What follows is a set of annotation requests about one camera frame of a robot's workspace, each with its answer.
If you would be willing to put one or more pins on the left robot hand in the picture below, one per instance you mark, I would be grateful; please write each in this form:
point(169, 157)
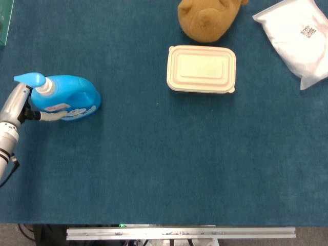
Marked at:
point(14, 105)

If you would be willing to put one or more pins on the blue pump detergent bottle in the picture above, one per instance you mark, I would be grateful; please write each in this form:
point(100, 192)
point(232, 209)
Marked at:
point(74, 94)

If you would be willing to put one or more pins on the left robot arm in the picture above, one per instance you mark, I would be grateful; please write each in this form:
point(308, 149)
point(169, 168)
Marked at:
point(6, 141)

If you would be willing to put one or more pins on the blue felt table cloth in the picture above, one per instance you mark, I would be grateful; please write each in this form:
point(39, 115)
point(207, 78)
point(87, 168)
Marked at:
point(159, 159)

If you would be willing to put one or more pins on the cream lidded lunch box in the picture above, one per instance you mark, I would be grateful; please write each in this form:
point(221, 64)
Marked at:
point(201, 68)

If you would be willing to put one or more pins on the brown plush toy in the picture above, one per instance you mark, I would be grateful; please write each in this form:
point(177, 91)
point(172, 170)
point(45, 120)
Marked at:
point(205, 23)

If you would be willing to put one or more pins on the white plastic bag QR label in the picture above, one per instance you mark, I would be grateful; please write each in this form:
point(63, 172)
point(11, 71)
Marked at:
point(294, 48)

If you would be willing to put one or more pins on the aluminium profile rail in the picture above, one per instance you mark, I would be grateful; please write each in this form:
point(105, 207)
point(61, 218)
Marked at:
point(179, 233)

